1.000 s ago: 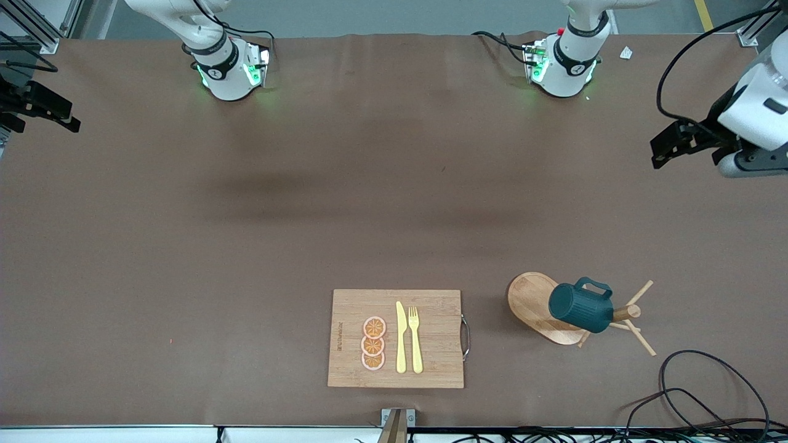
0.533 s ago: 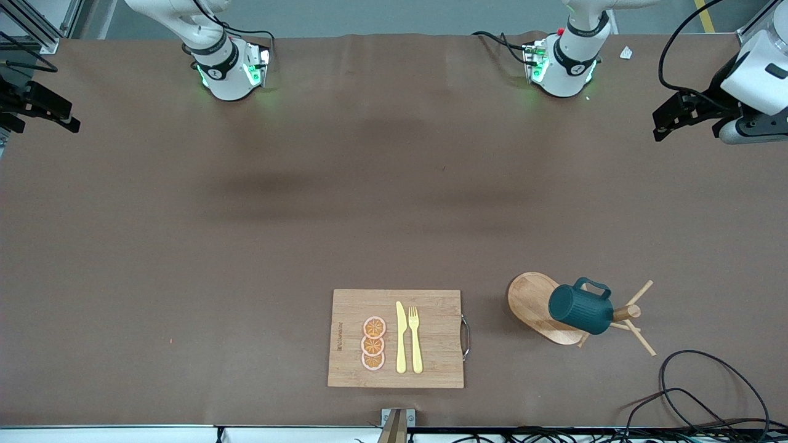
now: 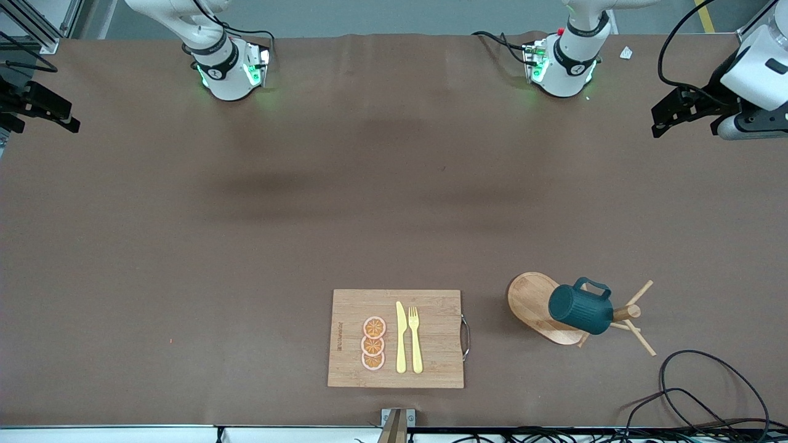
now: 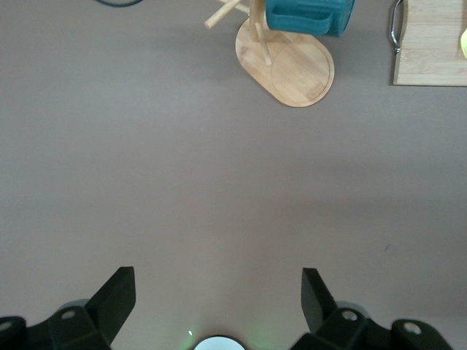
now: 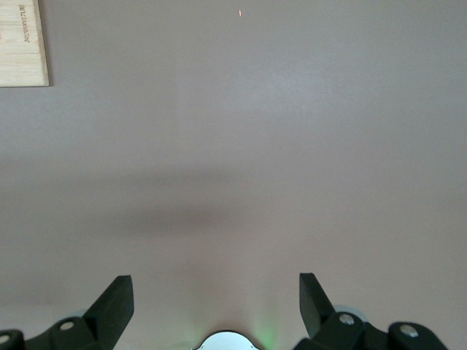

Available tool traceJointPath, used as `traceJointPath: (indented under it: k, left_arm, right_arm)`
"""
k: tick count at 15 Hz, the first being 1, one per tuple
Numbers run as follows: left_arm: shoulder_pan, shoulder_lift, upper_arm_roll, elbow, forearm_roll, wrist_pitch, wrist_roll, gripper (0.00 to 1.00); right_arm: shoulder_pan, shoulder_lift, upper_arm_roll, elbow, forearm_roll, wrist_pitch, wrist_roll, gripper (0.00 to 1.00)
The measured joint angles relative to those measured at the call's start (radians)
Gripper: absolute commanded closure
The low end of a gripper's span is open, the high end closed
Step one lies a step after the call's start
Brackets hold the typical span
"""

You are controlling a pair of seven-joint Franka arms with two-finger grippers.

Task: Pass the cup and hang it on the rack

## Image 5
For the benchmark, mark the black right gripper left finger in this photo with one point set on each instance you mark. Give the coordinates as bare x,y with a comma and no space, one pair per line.
106,313

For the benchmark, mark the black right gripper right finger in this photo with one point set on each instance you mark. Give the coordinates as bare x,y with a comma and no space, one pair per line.
317,310

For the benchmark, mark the brown table cover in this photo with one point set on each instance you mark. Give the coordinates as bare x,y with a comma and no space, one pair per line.
328,91

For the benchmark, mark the bamboo cutting board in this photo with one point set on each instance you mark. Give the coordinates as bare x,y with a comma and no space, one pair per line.
22,47

